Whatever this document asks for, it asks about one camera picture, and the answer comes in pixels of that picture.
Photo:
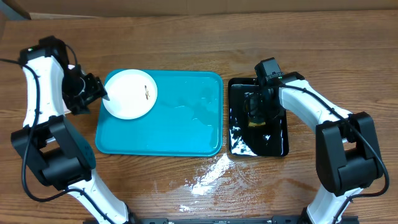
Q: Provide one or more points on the yellow green sponge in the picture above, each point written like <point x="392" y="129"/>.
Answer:
<point x="253" y="124"/>

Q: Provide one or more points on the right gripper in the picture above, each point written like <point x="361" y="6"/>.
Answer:
<point x="255" y="111"/>

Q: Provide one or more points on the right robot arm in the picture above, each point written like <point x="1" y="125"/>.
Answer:
<point x="348" y="158"/>

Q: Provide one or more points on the white plate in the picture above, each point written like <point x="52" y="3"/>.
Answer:
<point x="131" y="94"/>

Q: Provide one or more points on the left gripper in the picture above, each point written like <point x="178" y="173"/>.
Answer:
<point x="97" y="90"/>

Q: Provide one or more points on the teal plastic tray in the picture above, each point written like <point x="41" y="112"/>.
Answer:
<point x="186" y="119"/>

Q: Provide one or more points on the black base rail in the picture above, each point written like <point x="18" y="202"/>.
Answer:
<point x="274" y="220"/>

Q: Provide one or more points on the black rectangular tray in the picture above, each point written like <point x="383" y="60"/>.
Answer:
<point x="270" y="140"/>

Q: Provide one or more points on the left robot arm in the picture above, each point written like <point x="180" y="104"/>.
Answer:
<point x="56" y="159"/>

